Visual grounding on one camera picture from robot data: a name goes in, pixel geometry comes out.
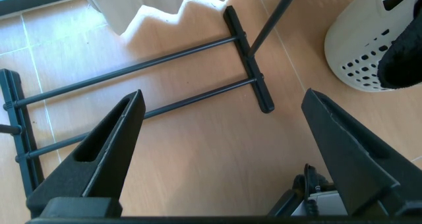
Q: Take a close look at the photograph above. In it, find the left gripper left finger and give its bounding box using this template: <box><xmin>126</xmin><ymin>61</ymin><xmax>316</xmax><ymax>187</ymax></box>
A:
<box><xmin>26</xmin><ymin>89</ymin><xmax>146</xmax><ymax>218</ymax></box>

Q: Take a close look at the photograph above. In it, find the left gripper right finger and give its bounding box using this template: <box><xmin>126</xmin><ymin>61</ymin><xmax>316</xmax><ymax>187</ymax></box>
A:
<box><xmin>301</xmin><ymin>88</ymin><xmax>422</xmax><ymax>217</ymax></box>

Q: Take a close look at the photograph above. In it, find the beige curtain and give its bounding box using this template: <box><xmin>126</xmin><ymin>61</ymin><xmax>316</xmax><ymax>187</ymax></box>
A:
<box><xmin>80</xmin><ymin>0</ymin><xmax>237</xmax><ymax>36</ymax></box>

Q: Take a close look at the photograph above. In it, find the white laundry basket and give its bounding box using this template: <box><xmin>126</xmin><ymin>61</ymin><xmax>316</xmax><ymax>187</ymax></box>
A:
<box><xmin>324</xmin><ymin>0</ymin><xmax>422</xmax><ymax>93</ymax></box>

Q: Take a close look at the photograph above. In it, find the black clothes rack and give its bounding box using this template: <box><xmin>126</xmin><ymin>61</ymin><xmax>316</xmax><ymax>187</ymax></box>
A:
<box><xmin>0</xmin><ymin>0</ymin><xmax>303</xmax><ymax>198</ymax></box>

